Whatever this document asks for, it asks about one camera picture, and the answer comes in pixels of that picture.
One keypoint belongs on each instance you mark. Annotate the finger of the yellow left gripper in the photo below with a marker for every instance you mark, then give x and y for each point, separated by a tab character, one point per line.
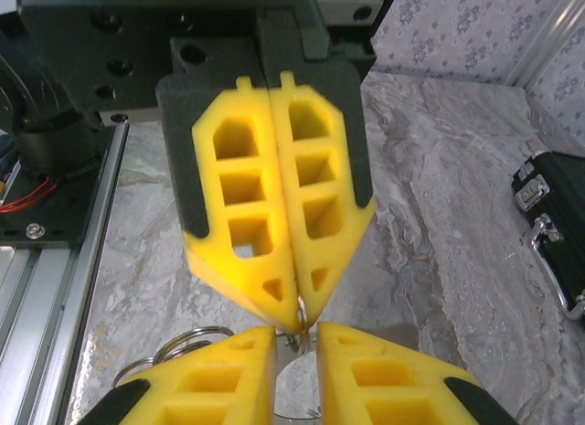
215	260
338	251

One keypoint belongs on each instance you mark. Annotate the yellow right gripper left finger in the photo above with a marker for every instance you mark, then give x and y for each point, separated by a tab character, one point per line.
205	388

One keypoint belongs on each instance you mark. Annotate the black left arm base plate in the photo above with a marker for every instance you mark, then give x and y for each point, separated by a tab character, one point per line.
68	215

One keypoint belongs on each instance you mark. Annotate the black hard case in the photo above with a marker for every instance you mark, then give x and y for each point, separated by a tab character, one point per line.
562	201

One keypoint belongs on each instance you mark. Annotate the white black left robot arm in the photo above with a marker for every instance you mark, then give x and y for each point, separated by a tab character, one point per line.
50	141

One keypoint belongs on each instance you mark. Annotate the aluminium frame post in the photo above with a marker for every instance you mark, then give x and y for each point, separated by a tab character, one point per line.
544	36

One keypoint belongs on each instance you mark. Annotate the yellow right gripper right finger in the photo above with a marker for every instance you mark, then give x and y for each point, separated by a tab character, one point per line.
388	397

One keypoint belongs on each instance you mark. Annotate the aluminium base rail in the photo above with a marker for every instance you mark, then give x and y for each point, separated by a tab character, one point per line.
55	306

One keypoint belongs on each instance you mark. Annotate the steel plate with key rings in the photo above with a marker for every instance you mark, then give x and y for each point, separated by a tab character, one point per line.
292	347

